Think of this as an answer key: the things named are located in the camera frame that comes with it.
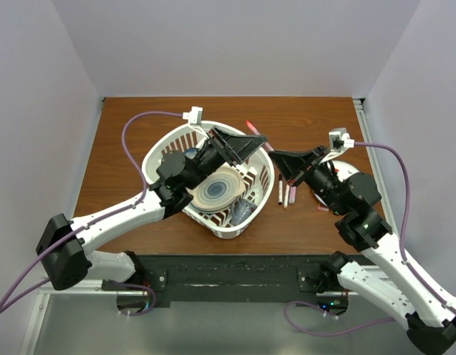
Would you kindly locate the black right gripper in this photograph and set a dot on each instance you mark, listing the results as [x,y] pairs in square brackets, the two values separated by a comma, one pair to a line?
[292,163]

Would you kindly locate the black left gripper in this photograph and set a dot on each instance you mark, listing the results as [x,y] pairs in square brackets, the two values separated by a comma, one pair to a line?
[234,149]

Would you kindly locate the white black marker pen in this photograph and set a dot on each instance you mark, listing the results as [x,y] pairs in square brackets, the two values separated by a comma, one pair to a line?
[280,190]

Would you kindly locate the pink highlighter pen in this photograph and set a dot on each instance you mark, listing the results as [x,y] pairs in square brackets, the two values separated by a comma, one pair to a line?
[292,195]

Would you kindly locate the white red pen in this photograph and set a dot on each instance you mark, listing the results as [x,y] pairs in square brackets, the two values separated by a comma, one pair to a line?
[286,196]

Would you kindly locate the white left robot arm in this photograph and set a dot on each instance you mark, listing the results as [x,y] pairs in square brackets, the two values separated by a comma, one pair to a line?
[70,250]

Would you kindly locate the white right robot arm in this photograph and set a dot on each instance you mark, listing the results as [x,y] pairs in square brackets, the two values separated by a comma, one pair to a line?
[424,308]

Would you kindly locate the beige blue ringed plate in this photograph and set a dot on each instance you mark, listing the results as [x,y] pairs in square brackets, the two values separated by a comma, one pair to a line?
[218,191]

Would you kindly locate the blue patterned small bowl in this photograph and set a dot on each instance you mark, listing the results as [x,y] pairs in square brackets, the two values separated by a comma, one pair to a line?
[191,153]

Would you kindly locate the watermelon pattern plate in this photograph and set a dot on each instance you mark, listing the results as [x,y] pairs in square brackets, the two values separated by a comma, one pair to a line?
[343,171]

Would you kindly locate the blue glass cup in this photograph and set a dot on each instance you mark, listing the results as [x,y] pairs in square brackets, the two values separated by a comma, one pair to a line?
[241,210]

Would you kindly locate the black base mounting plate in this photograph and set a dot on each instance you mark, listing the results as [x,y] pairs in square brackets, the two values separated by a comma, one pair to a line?
[236,278]

